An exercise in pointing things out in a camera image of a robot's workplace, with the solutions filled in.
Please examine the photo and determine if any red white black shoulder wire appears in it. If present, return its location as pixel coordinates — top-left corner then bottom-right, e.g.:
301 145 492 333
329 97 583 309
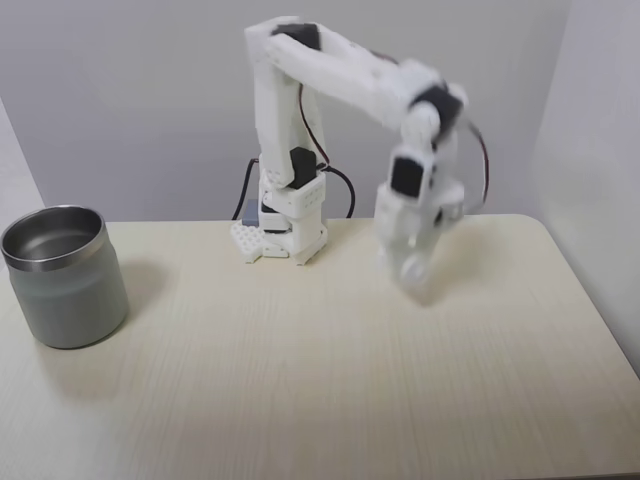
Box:
298 82 332 172

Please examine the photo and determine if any grey steel cup with handle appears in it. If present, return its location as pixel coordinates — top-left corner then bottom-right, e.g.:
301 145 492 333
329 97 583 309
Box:
0 203 131 350

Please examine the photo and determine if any red white black wrist wire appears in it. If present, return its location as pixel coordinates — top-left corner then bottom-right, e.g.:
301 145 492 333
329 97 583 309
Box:
462 117 492 207

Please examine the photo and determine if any grey table clamp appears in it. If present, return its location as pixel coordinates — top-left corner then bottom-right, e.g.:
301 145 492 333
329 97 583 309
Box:
239 199 263 227

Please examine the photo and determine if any black power cable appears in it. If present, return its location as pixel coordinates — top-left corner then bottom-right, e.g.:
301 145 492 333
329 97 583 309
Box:
323 167 357 220
231 157 261 222

